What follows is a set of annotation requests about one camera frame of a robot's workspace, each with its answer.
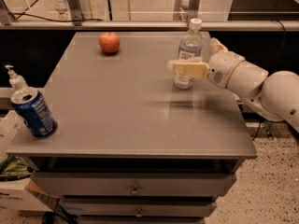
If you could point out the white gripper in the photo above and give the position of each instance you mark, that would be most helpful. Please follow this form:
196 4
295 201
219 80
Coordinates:
223 67

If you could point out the blue label plastic bottle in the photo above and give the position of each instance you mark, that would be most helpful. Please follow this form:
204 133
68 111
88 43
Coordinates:
190 46

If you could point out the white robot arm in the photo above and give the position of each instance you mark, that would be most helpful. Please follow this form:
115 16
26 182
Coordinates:
275 96

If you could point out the white pump dispenser bottle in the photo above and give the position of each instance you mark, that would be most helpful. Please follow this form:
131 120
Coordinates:
16 81

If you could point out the red apple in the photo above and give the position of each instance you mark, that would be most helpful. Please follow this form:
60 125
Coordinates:
109 42

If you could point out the grey drawer cabinet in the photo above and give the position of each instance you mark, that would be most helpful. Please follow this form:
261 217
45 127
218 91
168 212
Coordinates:
122 114

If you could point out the blue soda can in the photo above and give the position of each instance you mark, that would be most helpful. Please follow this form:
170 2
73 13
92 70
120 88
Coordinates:
30 104

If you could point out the top grey drawer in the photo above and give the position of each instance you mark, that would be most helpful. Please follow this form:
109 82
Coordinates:
137 184

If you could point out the grey drawer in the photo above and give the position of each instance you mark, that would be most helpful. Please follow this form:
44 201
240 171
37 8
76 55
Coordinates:
131 207
137 184

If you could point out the middle grey drawer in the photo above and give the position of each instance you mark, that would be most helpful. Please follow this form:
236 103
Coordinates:
131 207

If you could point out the green bag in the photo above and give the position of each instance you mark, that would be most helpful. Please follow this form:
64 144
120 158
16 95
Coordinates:
14 168

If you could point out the white cardboard box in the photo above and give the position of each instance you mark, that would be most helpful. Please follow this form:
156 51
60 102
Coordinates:
14 194

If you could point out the metal railing frame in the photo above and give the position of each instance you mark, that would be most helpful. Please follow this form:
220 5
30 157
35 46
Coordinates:
216 15

